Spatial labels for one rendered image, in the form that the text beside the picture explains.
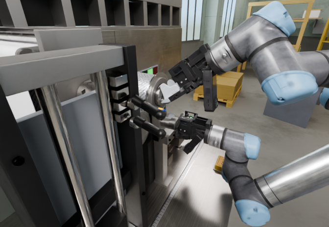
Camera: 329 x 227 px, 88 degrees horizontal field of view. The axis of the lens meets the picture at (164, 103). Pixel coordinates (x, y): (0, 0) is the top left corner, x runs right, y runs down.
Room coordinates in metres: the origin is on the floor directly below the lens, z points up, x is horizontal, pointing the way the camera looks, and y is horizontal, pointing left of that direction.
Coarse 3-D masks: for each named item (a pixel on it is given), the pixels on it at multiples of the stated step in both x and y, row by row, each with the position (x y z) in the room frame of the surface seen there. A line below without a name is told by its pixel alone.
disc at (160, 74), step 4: (160, 72) 0.54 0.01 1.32; (156, 76) 0.52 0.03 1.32; (160, 76) 0.54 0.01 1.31; (164, 76) 0.56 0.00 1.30; (152, 80) 0.50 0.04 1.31; (148, 84) 0.48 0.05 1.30; (152, 84) 0.50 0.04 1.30; (148, 88) 0.48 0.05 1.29; (148, 92) 0.48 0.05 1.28; (148, 96) 0.48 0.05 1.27; (148, 100) 0.47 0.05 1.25
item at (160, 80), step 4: (156, 80) 0.51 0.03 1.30; (160, 80) 0.52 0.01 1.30; (164, 80) 0.55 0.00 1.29; (156, 84) 0.50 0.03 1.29; (152, 88) 0.49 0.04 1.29; (156, 88) 0.50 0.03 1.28; (152, 92) 0.48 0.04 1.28; (152, 96) 0.48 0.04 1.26; (152, 100) 0.48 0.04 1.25; (152, 104) 0.48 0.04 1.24
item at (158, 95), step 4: (160, 84) 0.52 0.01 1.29; (160, 88) 0.50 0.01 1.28; (156, 92) 0.50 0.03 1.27; (160, 92) 0.50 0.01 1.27; (156, 96) 0.49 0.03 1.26; (160, 96) 0.50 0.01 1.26; (156, 100) 0.49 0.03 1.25; (160, 100) 0.50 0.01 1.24; (156, 104) 0.50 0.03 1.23; (160, 104) 0.50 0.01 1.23; (164, 104) 0.52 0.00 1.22
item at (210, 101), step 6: (204, 72) 0.41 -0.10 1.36; (210, 72) 0.41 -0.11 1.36; (204, 78) 0.41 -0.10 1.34; (210, 78) 0.40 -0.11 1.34; (204, 84) 0.41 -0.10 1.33; (210, 84) 0.40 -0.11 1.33; (216, 84) 0.43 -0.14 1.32; (204, 90) 0.41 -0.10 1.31; (210, 90) 0.40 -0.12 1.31; (216, 90) 0.43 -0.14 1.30; (204, 96) 0.41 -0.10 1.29; (210, 96) 0.40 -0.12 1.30; (216, 96) 0.43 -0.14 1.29; (204, 102) 0.40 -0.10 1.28; (210, 102) 0.40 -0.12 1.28; (216, 102) 0.41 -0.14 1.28; (204, 108) 0.40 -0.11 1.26; (210, 108) 0.39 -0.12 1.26
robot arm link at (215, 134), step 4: (212, 128) 0.48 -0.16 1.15; (216, 128) 0.48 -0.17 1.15; (220, 128) 0.48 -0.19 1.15; (224, 128) 0.48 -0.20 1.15; (212, 132) 0.47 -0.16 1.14; (216, 132) 0.46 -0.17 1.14; (220, 132) 0.46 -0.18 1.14; (208, 136) 0.47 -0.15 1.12; (212, 136) 0.46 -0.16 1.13; (216, 136) 0.46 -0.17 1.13; (220, 136) 0.45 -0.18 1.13; (208, 140) 0.47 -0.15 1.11; (212, 140) 0.46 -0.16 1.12; (216, 140) 0.45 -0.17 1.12; (220, 140) 0.45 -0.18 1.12; (212, 144) 0.46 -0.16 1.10; (216, 144) 0.44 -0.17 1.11
